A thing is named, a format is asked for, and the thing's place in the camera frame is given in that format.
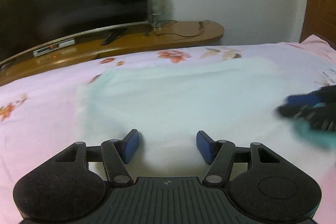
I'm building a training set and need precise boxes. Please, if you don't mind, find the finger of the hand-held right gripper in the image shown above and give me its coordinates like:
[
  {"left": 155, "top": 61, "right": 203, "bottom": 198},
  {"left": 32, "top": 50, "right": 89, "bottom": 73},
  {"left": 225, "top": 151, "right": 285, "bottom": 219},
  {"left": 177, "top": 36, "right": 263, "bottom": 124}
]
[
  {"left": 286, "top": 86, "right": 336, "bottom": 107},
  {"left": 274, "top": 103, "right": 336, "bottom": 133}
]

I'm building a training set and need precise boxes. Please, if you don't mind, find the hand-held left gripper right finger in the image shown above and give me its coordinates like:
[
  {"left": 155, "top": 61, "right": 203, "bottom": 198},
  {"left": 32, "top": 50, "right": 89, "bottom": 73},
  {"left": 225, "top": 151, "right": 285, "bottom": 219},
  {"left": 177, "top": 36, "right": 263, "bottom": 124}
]
[{"left": 196, "top": 131, "right": 282, "bottom": 187}]

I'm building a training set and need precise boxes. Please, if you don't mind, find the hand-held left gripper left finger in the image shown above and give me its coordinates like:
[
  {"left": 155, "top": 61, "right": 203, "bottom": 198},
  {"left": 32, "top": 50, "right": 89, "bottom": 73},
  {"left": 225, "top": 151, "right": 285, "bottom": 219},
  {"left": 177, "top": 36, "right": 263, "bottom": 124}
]
[{"left": 54, "top": 129, "right": 140, "bottom": 187}]

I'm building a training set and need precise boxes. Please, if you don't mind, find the white long-sleeve shirt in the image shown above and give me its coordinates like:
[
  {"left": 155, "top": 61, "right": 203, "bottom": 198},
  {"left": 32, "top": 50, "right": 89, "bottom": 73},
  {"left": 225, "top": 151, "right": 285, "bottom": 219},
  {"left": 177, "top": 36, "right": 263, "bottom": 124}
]
[{"left": 76, "top": 57, "right": 336, "bottom": 174}]

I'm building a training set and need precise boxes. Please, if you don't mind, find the pink floral bedsheet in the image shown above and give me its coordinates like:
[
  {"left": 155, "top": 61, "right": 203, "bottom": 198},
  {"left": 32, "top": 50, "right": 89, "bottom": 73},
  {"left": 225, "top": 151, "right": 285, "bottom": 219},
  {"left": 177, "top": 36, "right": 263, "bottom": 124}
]
[{"left": 0, "top": 34, "right": 336, "bottom": 224}]

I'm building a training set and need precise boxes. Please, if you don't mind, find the wooden television cabinet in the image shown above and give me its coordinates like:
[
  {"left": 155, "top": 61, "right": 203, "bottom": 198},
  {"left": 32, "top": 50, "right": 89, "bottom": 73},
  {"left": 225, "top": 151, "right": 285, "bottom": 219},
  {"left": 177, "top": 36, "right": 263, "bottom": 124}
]
[{"left": 0, "top": 21, "right": 225, "bottom": 87}]

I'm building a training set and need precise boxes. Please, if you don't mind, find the silver set-top box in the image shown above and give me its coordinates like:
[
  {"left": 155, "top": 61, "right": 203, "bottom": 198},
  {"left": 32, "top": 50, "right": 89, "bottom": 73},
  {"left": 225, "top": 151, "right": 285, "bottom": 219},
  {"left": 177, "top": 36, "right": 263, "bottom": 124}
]
[{"left": 33, "top": 39, "right": 76, "bottom": 58}]

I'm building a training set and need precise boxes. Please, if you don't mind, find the tall glass vase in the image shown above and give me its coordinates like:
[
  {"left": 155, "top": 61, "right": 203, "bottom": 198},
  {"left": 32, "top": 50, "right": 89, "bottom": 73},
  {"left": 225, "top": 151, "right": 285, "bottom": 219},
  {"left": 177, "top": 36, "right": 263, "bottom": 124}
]
[{"left": 146, "top": 0, "right": 167, "bottom": 29}]

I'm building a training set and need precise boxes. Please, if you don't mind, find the black cable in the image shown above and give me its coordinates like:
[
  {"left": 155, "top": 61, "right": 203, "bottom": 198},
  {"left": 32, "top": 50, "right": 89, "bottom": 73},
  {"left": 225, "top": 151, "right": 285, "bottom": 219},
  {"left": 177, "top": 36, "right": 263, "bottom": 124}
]
[{"left": 145, "top": 20, "right": 210, "bottom": 38}]

